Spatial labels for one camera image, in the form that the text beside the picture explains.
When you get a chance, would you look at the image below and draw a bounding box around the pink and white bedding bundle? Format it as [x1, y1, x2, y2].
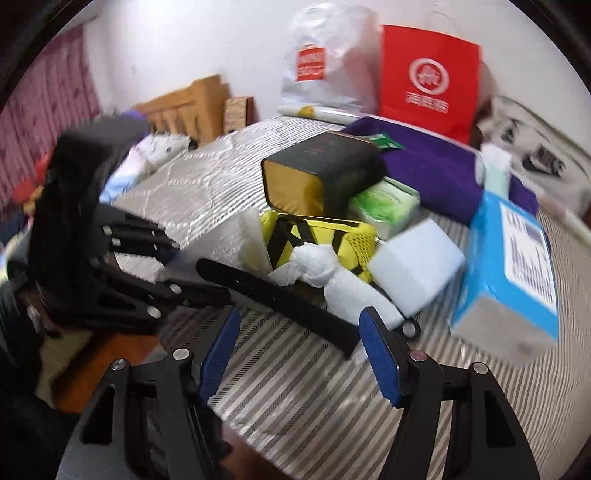
[99, 148, 153, 204]

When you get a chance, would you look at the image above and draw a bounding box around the small green packet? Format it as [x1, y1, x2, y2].
[365, 133, 402, 152]

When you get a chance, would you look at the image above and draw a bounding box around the grey sports bag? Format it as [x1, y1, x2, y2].
[478, 92, 591, 215]

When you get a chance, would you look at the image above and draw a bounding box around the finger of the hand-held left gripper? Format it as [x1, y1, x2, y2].
[88, 256, 232, 334]
[95, 207, 182, 266]

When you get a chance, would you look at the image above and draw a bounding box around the white printed pillow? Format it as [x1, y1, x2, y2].
[134, 131, 195, 164]

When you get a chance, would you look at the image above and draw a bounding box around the wooden headboard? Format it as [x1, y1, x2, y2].
[131, 75, 232, 148]

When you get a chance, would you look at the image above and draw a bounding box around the yellow pouch with black straps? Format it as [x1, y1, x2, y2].
[259, 211, 377, 284]

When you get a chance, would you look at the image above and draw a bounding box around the dark green gold box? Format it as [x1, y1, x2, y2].
[261, 130, 386, 217]

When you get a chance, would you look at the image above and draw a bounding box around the purple towel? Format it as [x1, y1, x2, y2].
[344, 115, 539, 227]

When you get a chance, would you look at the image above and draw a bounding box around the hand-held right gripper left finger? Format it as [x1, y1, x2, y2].
[74, 305, 243, 480]

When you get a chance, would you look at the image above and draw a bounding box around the black belt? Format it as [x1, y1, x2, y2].
[196, 257, 363, 361]

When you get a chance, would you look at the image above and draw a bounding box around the grey striped mattress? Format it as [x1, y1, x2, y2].
[108, 115, 591, 480]

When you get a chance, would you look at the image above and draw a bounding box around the white roll with pink print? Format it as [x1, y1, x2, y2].
[538, 191, 585, 232]

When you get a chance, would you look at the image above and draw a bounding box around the olive green cloth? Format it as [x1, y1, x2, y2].
[36, 323, 98, 407]

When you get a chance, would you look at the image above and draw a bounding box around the white plastic shopping bag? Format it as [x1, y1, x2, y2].
[281, 2, 382, 116]

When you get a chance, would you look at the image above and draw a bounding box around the blue cardboard box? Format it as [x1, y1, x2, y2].
[450, 191, 560, 354]

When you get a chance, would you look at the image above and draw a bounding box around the red striped curtain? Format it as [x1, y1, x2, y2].
[0, 23, 102, 208]

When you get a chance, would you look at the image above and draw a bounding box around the white rolled poster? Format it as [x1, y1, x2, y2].
[277, 104, 356, 125]

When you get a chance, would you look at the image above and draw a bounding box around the white crumpled cloth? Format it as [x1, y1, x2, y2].
[268, 244, 407, 330]

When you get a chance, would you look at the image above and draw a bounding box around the red paper bag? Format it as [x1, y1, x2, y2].
[378, 24, 482, 145]

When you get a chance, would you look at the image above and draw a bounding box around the brown speckled board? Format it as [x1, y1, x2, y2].
[224, 95, 256, 136]

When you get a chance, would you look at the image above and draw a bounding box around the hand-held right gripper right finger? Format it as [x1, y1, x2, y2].
[359, 306, 541, 480]

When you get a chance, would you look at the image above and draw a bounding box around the green tissue pack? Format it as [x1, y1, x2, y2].
[348, 178, 421, 241]

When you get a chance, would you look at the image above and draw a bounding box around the white sponge block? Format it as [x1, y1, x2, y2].
[369, 218, 466, 319]

